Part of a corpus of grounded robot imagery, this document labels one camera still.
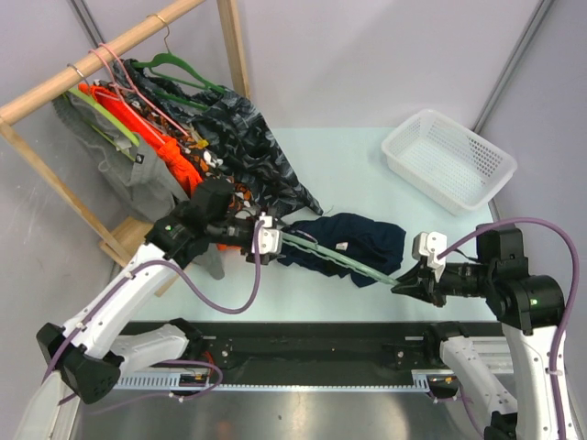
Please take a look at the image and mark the mint green wavy hanger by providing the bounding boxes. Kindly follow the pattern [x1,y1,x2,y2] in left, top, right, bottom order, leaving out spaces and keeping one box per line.
[281,232,399,287]

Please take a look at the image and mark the navy blue shorts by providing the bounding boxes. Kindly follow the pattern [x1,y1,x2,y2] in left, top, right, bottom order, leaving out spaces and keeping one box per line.
[278,213,406,288]

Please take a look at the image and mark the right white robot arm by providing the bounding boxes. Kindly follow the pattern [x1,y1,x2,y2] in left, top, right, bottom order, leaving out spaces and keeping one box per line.
[392,219,579,439]

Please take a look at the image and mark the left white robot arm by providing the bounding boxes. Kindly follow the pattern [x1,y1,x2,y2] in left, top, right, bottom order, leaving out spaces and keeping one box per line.
[36,179,282,404]

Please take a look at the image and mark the orange patterned shorts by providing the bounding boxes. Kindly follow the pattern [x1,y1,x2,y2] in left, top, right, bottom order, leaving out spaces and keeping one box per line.
[94,82,258,219]

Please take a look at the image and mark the dark camouflage shorts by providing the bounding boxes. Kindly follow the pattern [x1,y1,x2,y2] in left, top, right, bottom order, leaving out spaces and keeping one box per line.
[114,59,324,215]

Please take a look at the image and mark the grey shorts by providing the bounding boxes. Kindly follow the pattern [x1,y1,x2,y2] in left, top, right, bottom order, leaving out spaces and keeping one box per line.
[52,93,226,281]

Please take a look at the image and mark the dark green hanger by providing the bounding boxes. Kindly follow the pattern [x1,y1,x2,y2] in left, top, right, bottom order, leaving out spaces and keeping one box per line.
[125,52,231,112]

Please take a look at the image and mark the lime green hanger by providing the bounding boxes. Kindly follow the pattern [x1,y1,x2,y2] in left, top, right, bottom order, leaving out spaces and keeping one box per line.
[68,87,139,147]

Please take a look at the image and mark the white plastic basket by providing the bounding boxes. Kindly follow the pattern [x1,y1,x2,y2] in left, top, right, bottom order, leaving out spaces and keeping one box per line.
[381,109,517,216]

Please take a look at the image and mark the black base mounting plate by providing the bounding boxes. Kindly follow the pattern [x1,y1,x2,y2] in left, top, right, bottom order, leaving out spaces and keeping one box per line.
[123,316,505,398]

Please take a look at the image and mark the wooden clothes rack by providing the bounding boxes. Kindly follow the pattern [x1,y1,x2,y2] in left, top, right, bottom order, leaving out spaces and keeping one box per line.
[0,0,251,298]

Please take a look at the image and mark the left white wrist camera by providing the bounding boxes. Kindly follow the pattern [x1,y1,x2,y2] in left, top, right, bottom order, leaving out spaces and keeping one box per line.
[252,212,282,256]

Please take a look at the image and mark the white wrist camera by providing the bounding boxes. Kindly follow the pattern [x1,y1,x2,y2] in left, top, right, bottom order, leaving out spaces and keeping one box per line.
[412,232,448,282]
[252,212,282,256]

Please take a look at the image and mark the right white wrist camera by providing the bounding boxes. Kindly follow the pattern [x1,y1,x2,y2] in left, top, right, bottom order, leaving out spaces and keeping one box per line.
[412,232,448,282]

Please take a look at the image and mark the white slotted cable duct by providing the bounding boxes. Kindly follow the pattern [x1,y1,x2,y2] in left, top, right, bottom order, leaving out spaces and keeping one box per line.
[115,371,430,393]

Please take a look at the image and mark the pink wire hanger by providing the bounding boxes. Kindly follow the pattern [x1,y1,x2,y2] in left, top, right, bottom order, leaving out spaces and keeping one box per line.
[89,43,190,138]

